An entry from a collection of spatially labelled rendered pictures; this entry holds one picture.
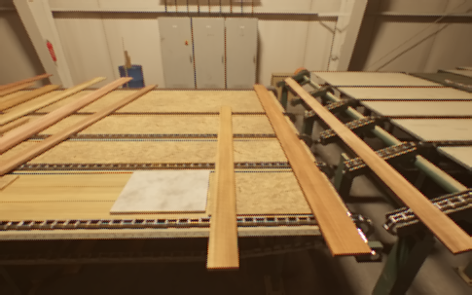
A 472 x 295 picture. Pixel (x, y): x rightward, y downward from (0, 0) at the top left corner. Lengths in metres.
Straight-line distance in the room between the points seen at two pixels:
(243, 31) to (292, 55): 1.67
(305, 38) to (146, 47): 4.39
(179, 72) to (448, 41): 7.60
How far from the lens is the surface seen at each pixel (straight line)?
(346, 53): 7.13
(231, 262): 1.27
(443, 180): 2.23
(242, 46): 6.54
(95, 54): 8.02
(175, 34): 6.64
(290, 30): 7.34
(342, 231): 1.53
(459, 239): 1.72
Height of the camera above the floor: 1.91
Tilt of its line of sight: 28 degrees down
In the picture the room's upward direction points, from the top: 1 degrees clockwise
